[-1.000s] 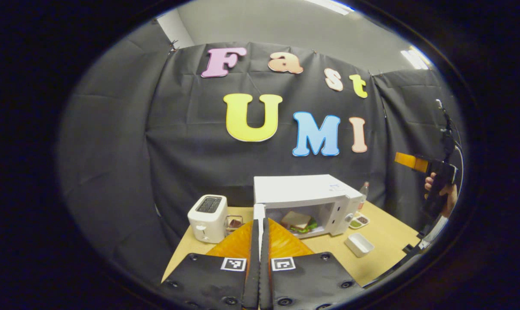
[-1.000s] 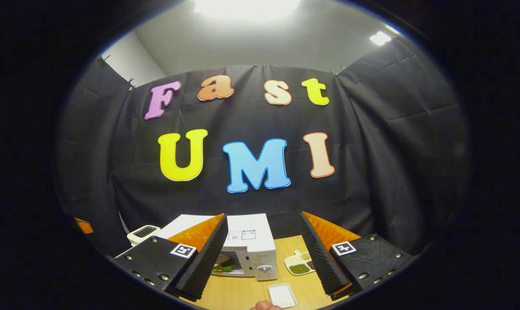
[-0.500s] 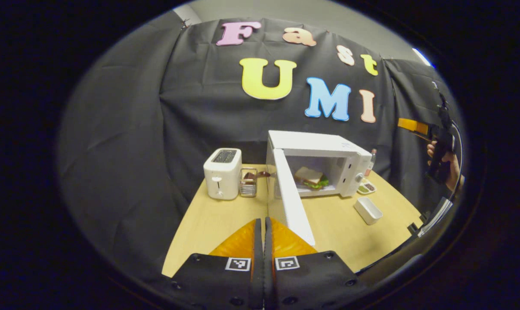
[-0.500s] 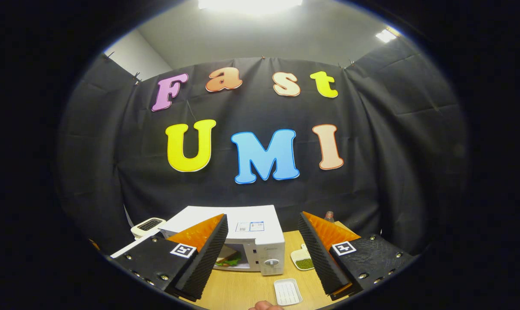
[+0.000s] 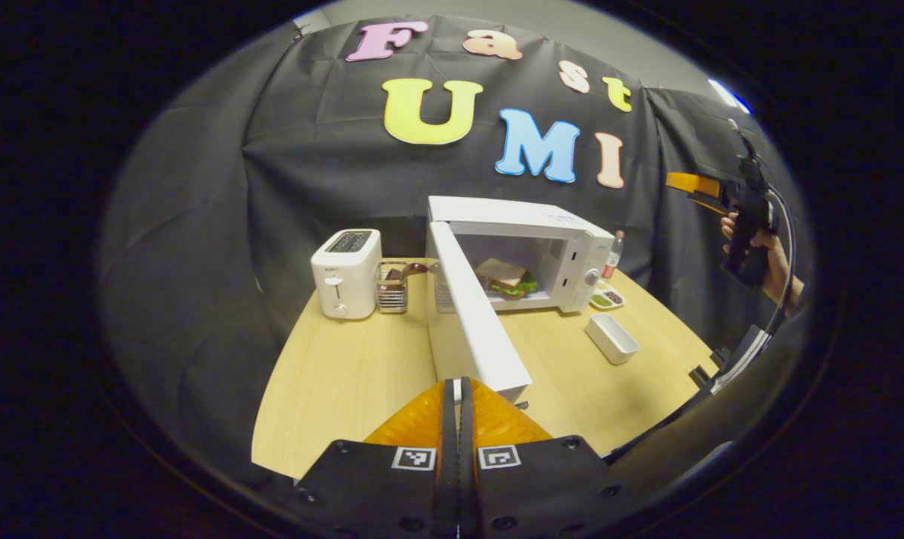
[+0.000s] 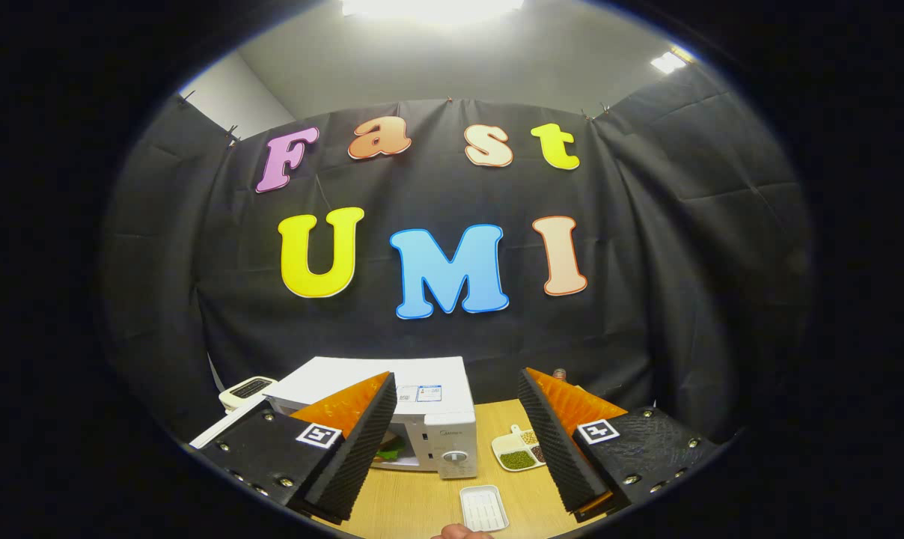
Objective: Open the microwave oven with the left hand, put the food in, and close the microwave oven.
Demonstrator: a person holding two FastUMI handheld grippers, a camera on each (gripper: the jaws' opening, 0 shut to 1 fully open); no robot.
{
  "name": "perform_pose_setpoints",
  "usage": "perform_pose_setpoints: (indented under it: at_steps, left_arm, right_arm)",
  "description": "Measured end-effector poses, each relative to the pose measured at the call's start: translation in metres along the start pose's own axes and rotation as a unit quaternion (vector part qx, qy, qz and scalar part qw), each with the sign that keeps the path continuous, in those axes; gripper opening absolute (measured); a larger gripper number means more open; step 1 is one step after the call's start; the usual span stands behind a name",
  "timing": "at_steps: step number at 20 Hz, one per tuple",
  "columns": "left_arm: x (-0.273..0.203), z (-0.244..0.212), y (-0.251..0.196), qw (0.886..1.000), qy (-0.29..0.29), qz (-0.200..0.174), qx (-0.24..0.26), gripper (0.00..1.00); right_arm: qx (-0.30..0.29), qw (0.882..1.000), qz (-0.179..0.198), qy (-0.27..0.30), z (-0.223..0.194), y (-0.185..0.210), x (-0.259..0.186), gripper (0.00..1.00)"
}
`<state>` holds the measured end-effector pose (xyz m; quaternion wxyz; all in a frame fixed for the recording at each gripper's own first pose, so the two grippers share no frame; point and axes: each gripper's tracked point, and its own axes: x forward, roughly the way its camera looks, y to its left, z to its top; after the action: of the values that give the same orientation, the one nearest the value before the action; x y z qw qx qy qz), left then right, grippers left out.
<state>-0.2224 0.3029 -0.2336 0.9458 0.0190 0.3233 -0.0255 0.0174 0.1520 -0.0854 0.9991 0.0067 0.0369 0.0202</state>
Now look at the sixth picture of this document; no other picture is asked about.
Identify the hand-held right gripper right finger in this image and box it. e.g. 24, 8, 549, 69
517, 367, 722, 525

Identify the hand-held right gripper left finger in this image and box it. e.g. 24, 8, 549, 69
190, 371, 398, 525

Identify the white microwave oven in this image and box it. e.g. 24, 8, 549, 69
190, 356, 479, 480

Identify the white divided dish of beans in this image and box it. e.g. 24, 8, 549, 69
491, 425, 549, 472

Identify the white plastic tray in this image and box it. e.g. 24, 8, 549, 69
459, 485, 510, 532

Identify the white toaster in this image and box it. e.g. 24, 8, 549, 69
219, 377, 278, 412

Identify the small ceiling light panel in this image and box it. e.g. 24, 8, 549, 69
650, 49, 690, 76

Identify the large ceiling light panel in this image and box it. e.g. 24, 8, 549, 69
340, 0, 528, 23

